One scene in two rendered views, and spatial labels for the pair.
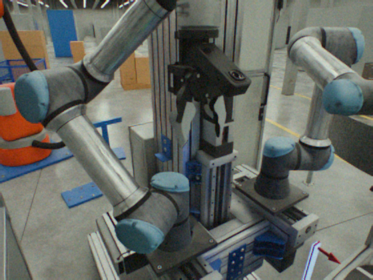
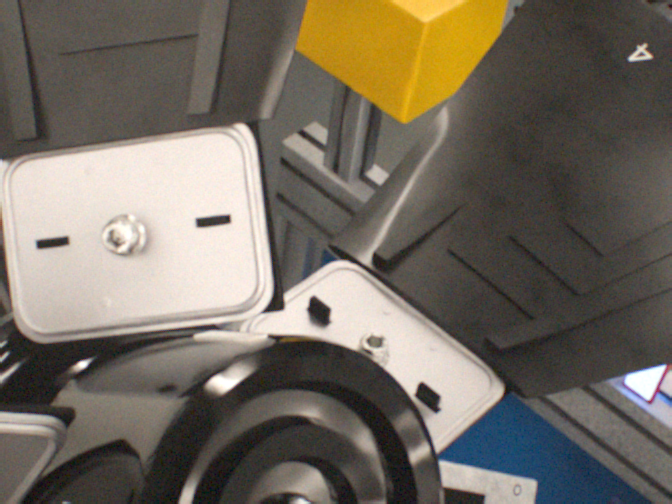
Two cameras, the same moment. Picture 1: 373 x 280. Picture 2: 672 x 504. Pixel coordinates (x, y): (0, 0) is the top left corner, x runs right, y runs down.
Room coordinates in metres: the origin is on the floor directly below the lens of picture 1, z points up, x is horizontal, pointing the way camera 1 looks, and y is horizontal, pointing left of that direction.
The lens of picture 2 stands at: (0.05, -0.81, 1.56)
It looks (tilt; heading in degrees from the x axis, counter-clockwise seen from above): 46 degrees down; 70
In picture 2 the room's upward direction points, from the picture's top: 10 degrees clockwise
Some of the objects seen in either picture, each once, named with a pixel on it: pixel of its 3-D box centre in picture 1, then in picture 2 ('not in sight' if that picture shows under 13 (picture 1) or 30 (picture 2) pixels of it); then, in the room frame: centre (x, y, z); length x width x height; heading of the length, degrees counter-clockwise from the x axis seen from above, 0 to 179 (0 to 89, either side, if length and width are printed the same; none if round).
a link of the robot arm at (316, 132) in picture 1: (322, 106); not in sight; (0.91, -0.50, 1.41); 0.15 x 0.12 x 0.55; 88
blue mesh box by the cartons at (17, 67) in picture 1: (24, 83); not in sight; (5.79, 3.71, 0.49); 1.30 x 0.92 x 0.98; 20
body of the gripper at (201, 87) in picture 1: (195, 65); not in sight; (0.49, -0.02, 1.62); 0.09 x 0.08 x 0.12; 34
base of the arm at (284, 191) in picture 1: (273, 179); not in sight; (0.92, -0.37, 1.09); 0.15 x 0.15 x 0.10
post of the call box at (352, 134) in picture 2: not in sight; (357, 108); (0.32, -0.07, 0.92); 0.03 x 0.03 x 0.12; 34
